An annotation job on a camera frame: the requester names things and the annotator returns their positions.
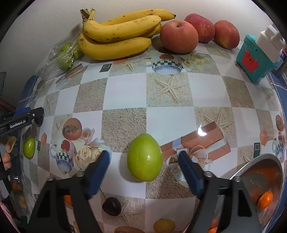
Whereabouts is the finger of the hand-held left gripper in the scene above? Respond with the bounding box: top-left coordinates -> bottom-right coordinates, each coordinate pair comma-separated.
29,107 -> 44,127
14,108 -> 31,116

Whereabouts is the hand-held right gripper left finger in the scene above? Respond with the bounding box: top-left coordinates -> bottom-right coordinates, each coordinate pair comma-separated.
27,150 -> 111,233

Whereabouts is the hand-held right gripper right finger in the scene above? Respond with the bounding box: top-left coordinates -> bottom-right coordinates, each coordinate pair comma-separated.
177,151 -> 262,233

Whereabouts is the green jujube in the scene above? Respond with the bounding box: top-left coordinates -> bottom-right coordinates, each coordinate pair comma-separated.
127,133 -> 163,182
23,137 -> 36,159

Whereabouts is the dark cherry with stem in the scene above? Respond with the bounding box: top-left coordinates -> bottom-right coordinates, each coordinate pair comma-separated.
99,188 -> 122,217

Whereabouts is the brown longan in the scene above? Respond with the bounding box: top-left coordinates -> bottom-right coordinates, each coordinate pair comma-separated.
154,218 -> 176,233

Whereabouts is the steel bowl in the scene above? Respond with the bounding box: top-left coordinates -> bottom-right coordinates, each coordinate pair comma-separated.
208,153 -> 285,233

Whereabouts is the person's left hand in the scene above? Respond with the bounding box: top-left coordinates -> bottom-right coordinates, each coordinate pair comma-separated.
0,137 -> 17,171

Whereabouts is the plastic bag of green fruit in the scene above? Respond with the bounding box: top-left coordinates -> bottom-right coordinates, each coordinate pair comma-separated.
37,26 -> 87,79

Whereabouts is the clear plastic fruit container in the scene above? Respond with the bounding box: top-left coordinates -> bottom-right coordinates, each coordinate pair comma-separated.
10,172 -> 32,220

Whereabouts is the printed checkered tablecloth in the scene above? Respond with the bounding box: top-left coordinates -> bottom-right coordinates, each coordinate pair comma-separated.
13,38 -> 287,233

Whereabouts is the pink cloth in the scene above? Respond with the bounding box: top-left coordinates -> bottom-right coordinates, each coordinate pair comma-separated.
0,200 -> 13,233

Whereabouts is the yellow banana bunch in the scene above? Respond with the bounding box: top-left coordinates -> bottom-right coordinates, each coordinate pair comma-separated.
78,8 -> 176,61

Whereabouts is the teal toy box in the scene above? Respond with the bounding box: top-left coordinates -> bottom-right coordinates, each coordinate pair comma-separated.
236,34 -> 282,83

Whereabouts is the red apple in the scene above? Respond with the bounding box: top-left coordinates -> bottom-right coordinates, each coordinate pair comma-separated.
214,20 -> 240,50
160,20 -> 199,54
184,13 -> 216,43

